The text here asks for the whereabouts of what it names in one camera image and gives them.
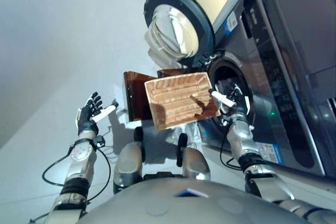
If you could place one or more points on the silver left robot leg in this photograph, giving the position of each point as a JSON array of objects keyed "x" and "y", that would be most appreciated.
[{"x": 128, "y": 161}]

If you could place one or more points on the blue energy label sticker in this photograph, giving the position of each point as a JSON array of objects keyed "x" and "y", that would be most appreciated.
[{"x": 270, "y": 151}]

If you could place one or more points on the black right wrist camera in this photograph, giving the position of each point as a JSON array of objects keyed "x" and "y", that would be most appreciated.
[{"x": 224, "y": 121}]

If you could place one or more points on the woven wicker basket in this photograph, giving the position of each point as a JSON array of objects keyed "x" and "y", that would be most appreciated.
[{"x": 181, "y": 100}]

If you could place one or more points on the grey robot torso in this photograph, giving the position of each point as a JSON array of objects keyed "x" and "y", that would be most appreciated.
[{"x": 183, "y": 208}]

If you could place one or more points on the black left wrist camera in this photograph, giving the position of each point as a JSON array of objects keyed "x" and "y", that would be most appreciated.
[{"x": 99, "y": 141}]

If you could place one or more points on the black robot foot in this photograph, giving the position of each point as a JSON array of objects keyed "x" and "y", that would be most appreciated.
[
  {"x": 182, "y": 141},
  {"x": 138, "y": 134}
]

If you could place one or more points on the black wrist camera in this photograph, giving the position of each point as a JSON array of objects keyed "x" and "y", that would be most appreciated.
[
  {"x": 224, "y": 121},
  {"x": 99, "y": 141}
]

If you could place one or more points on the amber acrylic stool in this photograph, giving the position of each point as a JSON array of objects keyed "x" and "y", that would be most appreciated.
[{"x": 136, "y": 98}]

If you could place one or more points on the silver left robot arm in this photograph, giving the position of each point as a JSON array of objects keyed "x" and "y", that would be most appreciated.
[{"x": 78, "y": 166}]

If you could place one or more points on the silver right robot leg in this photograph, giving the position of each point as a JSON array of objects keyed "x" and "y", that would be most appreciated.
[{"x": 194, "y": 163}]

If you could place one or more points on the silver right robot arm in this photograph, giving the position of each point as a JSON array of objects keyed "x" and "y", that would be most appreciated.
[{"x": 252, "y": 155}]

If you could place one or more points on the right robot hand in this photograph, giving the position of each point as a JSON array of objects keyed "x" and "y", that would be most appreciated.
[{"x": 235, "y": 100}]

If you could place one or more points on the silver robot leg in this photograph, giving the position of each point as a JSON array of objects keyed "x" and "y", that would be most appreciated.
[
  {"x": 194, "y": 163},
  {"x": 128, "y": 161}
]

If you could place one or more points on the black right robot foot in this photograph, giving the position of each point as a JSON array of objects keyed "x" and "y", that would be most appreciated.
[{"x": 182, "y": 141}]

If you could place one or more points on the round glass washing machine door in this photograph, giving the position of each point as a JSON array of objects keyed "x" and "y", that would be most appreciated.
[{"x": 176, "y": 27}]

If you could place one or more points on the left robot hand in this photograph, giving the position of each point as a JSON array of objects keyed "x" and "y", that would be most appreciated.
[{"x": 88, "y": 119}]

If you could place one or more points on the blue rectangular machine sticker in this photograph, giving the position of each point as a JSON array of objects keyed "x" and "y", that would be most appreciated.
[{"x": 231, "y": 23}]

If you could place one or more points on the black left robot foot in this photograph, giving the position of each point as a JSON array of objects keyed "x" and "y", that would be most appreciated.
[{"x": 138, "y": 134}]

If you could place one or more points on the grey front-loading washing machine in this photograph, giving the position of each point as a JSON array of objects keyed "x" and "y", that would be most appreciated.
[{"x": 275, "y": 77}]

